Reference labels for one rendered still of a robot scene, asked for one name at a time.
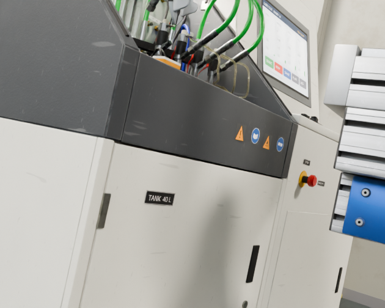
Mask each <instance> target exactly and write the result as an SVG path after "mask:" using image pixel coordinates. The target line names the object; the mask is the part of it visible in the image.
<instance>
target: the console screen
mask: <svg viewBox="0 0 385 308"><path fill-rule="evenodd" d="M257 1H258V3H259V4H260V6H261V8H262V11H263V14H264V17H265V31H264V35H263V38H262V40H261V42H260V43H259V45H258V46H257V66H258V68H259V69H260V70H261V72H262V73H263V74H264V76H265V78H266V79H267V80H268V82H269V83H270V84H271V86H272V87H273V88H275V89H277V90H279V91H280V92H282V93H284V94H286V95H288V96H289V97H291V98H293V99H295V100H296V101H298V102H300V103H302V104H304V105H306V106H308V107H309V108H312V105H311V81H310V37H309V30H308V28H306V27H305V26H304V25H303V24H302V23H300V22H299V21H298V20H297V19H296V18H295V17H294V16H293V15H292V14H290V13H289V12H288V11H287V10H286V9H285V8H283V7H282V6H281V5H280V4H279V3H278V2H277V1H276V0H257ZM259 31H260V18H259V14H258V12H257V37H258V35H259Z"/></svg>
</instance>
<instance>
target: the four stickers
mask: <svg viewBox="0 0 385 308"><path fill-rule="evenodd" d="M245 131H246V125H242V124H240V123H238V124H237V128H236V135H235V141H240V142H244V135H245ZM260 132H261V129H259V128H256V127H254V126H253V129H252V134H251V140H250V143H253V144H257V145H258V143H259V137H260ZM272 137H273V136H272V135H270V134H267V133H265V138H264V141H263V147H262V148H263V149H265V150H270V146H271V140H272ZM284 141H285V139H284V138H282V137H280V136H279V137H278V140H277V145H276V151H278V152H281V153H282V149H283V146H284Z"/></svg>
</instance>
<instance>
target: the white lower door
mask: <svg viewBox="0 0 385 308"><path fill-rule="evenodd" d="M281 184H282V179H279V178H274V177H269V176H265V175H260V174H255V173H251V172H246V171H242V170H237V169H232V168H228V167H223V166H218V165H214V164H209V163H204V162H200V161H195V160H191V159H186V158H181V157H177V156H172V155H167V154H163V153H158V152H153V151H149V150H144V149H141V148H136V147H130V146H127V145H122V144H116V143H114V145H113V149H112V154H111V160H110V163H109V169H108V174H107V177H106V183H105V186H104V191H103V197H102V200H101V205H100V211H99V214H98V220H97V225H96V229H95V234H94V238H93V243H92V248H91V252H90V257H89V262H88V266H87V271H86V276H85V280H84V285H83V289H82V294H81V300H80V303H79V308H256V304H257V299H258V295H259V290H260V284H261V281H262V275H263V270H264V266H265V260H266V255H267V252H268V246H269V242H270V237H271V231H272V228H273V222H274V217H275V213H276V208H277V202H278V198H279V193H280V190H281Z"/></svg>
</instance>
